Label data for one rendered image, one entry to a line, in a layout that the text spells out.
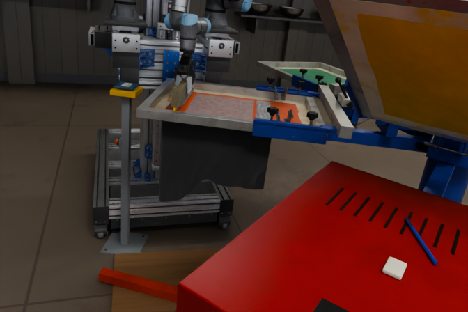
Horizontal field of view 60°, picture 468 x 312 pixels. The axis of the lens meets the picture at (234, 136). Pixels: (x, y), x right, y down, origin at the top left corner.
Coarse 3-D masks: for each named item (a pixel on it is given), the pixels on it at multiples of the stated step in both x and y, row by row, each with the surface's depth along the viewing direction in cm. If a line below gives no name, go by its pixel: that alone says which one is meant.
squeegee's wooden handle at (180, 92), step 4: (188, 76) 200; (184, 80) 191; (180, 84) 183; (184, 84) 184; (176, 88) 176; (180, 88) 177; (184, 88) 183; (176, 92) 173; (180, 92) 176; (184, 92) 185; (172, 96) 174; (176, 96) 173; (180, 96) 177; (184, 96) 187; (172, 100) 174; (176, 100) 174; (180, 100) 179; (172, 104) 175; (176, 104) 175
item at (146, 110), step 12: (168, 84) 206; (204, 84) 215; (216, 84) 216; (156, 96) 184; (264, 96) 215; (288, 96) 214; (300, 96) 214; (144, 108) 166; (312, 108) 193; (168, 120) 166; (180, 120) 165; (192, 120) 165; (204, 120) 164; (216, 120) 164; (228, 120) 164; (240, 120) 164; (252, 120) 166
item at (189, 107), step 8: (184, 104) 189; (192, 104) 190; (200, 104) 191; (192, 112) 179; (200, 112) 180; (208, 112) 182; (216, 112) 183; (224, 112) 184; (232, 112) 185; (240, 112) 187; (248, 112) 188; (256, 112) 190; (296, 120) 184
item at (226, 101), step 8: (192, 96) 203; (200, 96) 205; (208, 96) 206; (216, 96) 208; (224, 96) 210; (232, 96) 211; (208, 104) 193; (216, 104) 194; (224, 104) 196; (232, 104) 197; (240, 104) 198; (248, 104) 200; (256, 104) 201; (272, 104) 204; (280, 104) 206; (288, 104) 208; (280, 112) 194; (296, 112) 196
